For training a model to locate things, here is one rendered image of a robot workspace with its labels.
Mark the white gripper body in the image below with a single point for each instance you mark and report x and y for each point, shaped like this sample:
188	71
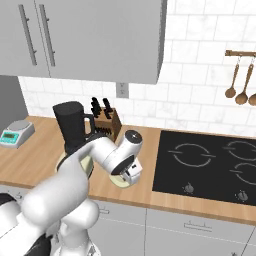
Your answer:
128	177

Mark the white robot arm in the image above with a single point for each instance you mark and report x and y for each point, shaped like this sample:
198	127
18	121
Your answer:
63	186

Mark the pale yellow blender lid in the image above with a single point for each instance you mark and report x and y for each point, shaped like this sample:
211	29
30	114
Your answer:
116	182

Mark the black blender with cream base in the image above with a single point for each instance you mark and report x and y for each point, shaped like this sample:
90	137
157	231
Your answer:
71	123

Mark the grey drawer front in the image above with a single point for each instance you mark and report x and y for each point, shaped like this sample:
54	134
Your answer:
123	230
226	230

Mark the wooden knife block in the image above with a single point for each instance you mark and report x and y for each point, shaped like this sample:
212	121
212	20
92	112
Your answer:
111	125

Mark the grey hob knob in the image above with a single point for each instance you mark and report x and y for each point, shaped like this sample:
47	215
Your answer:
241	195
189	188

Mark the black glass hob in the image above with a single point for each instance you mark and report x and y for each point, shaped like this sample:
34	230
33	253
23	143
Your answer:
213	180

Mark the grey base cupboard door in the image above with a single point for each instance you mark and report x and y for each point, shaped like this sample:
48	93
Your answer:
193	245

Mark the white teal kitchen scale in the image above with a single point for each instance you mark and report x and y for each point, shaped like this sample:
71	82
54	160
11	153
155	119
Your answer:
15	133

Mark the wooden hanging spoon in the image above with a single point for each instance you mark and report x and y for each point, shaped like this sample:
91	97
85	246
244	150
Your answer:
231	88
253	99
243	93

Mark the grey wall outlet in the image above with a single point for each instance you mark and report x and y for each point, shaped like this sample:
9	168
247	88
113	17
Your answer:
122	90

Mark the grey wall cupboard door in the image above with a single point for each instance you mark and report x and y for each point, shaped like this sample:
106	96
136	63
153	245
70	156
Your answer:
13	36
106	36

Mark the wooden wall rail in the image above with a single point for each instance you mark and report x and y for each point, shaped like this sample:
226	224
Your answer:
240	53

